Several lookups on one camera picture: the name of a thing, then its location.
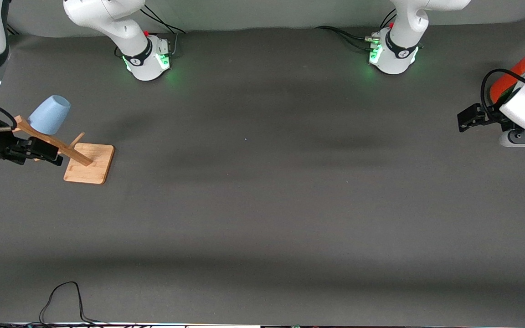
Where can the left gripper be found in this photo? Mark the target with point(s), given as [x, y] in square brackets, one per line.
[491, 116]

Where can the light blue plastic cup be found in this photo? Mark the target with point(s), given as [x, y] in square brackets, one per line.
[50, 114]

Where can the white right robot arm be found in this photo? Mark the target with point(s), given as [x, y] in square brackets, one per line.
[107, 18]

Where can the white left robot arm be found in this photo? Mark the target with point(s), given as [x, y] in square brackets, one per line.
[399, 50]

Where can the wooden cup rack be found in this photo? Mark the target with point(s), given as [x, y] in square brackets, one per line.
[91, 166]

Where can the orange cylindrical tube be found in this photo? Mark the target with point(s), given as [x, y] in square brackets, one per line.
[511, 77]

